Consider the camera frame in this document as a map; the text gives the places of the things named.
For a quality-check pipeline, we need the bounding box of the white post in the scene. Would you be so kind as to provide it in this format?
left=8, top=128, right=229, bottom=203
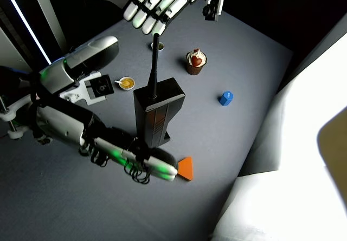
left=28, top=0, right=68, bottom=53

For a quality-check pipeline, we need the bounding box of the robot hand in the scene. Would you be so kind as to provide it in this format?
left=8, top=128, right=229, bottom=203
left=122, top=0, right=211, bottom=37
left=34, top=97, right=179, bottom=185

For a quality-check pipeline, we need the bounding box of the blue hexagonal block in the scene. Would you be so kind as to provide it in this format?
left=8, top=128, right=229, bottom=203
left=218, top=90, right=234, bottom=107

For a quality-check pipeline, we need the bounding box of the small bowl with yellow food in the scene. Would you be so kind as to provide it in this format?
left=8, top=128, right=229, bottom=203
left=119, top=76, right=136, bottom=91

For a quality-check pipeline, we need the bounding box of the orange triangle block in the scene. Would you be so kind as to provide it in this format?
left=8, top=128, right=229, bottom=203
left=177, top=156, right=195, bottom=183

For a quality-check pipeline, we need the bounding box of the tan panel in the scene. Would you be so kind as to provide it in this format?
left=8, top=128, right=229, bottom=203
left=317, top=108, right=347, bottom=206

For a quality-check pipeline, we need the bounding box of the toy cupcake with red heart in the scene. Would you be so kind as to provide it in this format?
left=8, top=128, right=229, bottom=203
left=185, top=48, right=209, bottom=76

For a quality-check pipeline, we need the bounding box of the white light strip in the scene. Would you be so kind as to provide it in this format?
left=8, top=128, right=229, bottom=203
left=4, top=0, right=53, bottom=65

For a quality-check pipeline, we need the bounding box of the white backdrop sheet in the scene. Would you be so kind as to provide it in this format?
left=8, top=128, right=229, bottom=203
left=211, top=12, right=347, bottom=241

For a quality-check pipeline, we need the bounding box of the grey table cloth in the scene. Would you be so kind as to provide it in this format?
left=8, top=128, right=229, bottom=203
left=0, top=6, right=295, bottom=241

